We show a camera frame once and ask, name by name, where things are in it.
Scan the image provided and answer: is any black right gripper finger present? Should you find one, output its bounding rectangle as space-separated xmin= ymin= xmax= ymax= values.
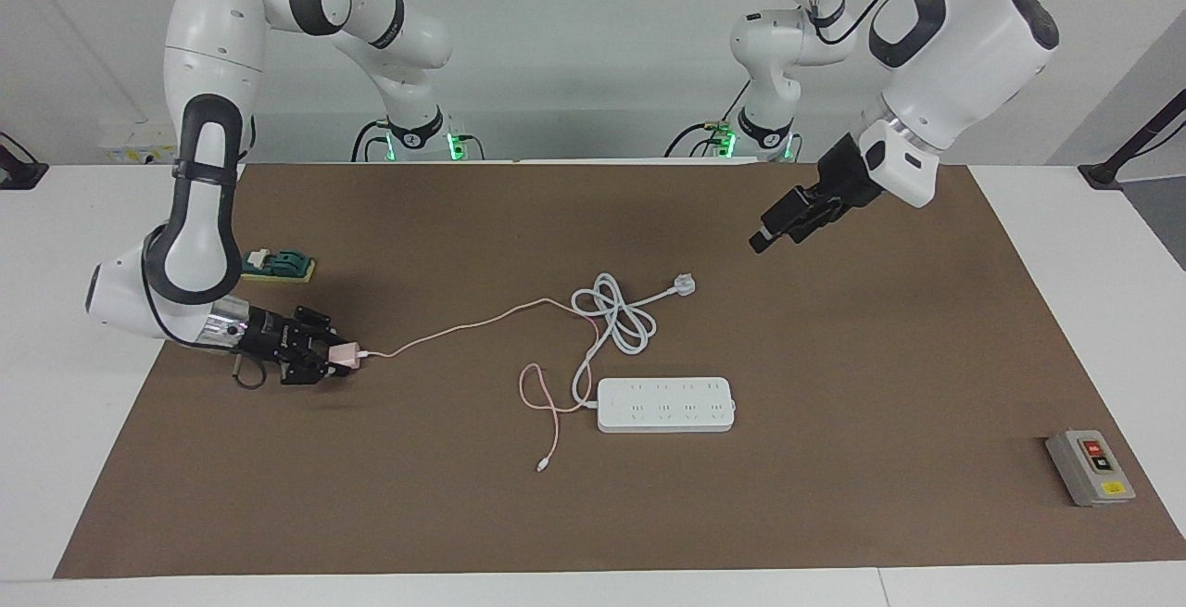
xmin=292 ymin=306 xmax=340 ymax=350
xmin=279 ymin=349 xmax=356 ymax=387

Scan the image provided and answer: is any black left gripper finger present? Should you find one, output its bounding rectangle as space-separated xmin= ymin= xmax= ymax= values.
xmin=749 ymin=184 xmax=827 ymax=255
xmin=788 ymin=202 xmax=846 ymax=246

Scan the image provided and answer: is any thin pink charging cable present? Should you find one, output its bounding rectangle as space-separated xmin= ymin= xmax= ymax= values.
xmin=355 ymin=297 xmax=603 ymax=474

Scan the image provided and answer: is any white power strip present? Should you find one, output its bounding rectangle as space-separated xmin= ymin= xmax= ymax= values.
xmin=596 ymin=377 xmax=738 ymax=435

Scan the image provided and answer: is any green fixture on yellow sponge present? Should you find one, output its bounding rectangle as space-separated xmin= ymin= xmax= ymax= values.
xmin=239 ymin=248 xmax=317 ymax=285

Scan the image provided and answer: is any brown table mat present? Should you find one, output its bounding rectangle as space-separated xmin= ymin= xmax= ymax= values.
xmin=54 ymin=160 xmax=1186 ymax=580

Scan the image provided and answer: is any white box with yellow labels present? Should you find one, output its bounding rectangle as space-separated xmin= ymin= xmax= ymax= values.
xmin=102 ymin=128 xmax=177 ymax=165

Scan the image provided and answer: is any black table clamp stand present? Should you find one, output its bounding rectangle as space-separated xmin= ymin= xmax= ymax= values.
xmin=1078 ymin=88 xmax=1186 ymax=191
xmin=0 ymin=132 xmax=49 ymax=191

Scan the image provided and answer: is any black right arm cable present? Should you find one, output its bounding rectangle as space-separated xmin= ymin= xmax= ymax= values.
xmin=232 ymin=353 xmax=271 ymax=391

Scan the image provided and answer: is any grey-white power cord with plug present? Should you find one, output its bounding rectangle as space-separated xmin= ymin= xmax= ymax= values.
xmin=570 ymin=272 xmax=698 ymax=410

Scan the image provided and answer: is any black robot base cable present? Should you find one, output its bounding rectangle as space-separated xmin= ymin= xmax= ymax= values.
xmin=350 ymin=119 xmax=390 ymax=163
xmin=662 ymin=79 xmax=744 ymax=159

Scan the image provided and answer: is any grey on-off switch box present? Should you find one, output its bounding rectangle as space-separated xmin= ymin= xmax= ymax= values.
xmin=1045 ymin=429 xmax=1137 ymax=508

